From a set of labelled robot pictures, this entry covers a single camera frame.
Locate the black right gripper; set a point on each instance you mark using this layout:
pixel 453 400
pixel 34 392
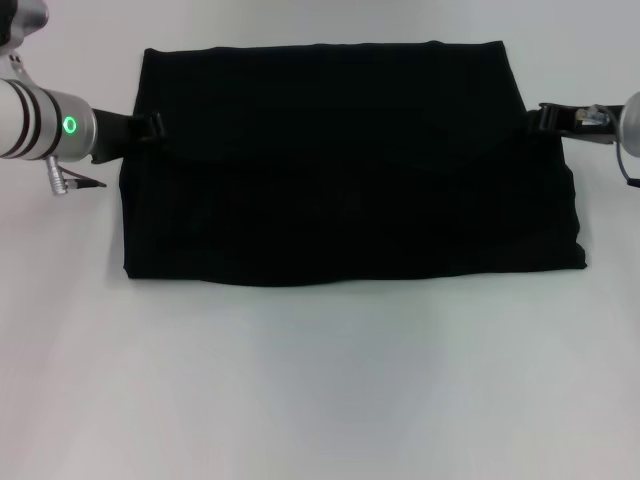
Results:
pixel 585 131

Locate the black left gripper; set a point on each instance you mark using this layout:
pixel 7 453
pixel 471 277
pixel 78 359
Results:
pixel 112 135

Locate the black t-shirt with FREE print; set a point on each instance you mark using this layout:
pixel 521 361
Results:
pixel 350 175

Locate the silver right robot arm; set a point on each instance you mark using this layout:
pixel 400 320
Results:
pixel 631 125

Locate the clear network plug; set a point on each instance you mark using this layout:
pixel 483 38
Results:
pixel 590 116

